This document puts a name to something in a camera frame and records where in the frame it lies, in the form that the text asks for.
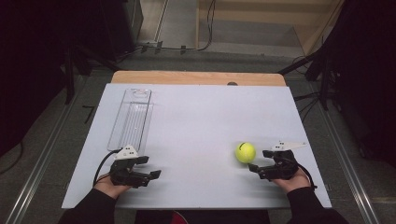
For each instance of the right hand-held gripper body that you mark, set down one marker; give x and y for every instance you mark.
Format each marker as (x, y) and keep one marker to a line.
(281, 166)

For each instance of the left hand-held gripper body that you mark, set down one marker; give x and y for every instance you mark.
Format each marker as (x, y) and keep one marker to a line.
(123, 172)

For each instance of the yellow tennis ball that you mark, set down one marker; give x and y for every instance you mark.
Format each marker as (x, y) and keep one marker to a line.
(245, 152)

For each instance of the clear plastic tray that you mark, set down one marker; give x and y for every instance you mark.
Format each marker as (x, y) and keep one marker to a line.
(130, 121)

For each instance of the person's right hand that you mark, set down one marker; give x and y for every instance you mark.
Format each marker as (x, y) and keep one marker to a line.
(292, 183)

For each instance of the person's left hand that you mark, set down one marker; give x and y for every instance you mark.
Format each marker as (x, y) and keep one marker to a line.
(107, 187)

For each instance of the dark round knob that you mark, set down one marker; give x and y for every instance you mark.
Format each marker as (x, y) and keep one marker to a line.
(232, 83)

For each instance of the black metal stand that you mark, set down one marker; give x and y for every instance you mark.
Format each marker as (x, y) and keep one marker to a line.
(69, 74)
(323, 77)

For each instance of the wooden table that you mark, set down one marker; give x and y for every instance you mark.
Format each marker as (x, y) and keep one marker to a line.
(193, 77)

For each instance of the black curtain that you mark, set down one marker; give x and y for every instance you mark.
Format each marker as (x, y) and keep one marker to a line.
(370, 77)
(46, 56)

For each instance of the metal floor rail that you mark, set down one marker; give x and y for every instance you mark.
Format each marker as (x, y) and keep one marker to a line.
(40, 168)
(348, 161)

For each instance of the wooden frame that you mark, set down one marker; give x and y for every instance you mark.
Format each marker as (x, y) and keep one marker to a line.
(249, 18)

